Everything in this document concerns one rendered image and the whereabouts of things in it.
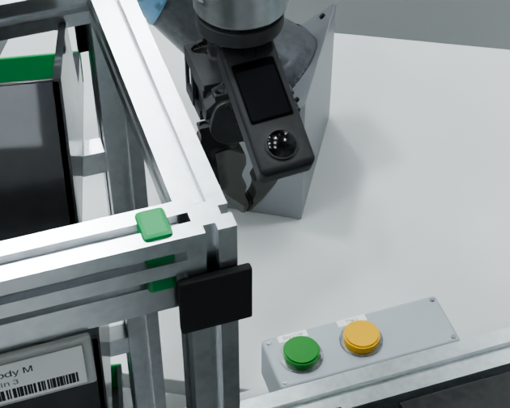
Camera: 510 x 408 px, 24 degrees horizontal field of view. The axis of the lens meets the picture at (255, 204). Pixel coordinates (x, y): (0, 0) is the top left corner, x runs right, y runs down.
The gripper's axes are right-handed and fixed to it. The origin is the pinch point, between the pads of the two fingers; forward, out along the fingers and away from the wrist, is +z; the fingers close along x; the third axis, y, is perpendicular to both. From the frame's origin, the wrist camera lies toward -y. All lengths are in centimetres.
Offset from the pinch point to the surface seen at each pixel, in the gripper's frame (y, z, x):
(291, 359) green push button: 1.0, 25.7, -5.0
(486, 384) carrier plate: -8.4, 26.0, -23.4
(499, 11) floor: 170, 121, -129
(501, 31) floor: 161, 121, -125
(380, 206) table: 30, 37, -28
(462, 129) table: 41, 37, -45
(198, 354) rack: -42, -35, 16
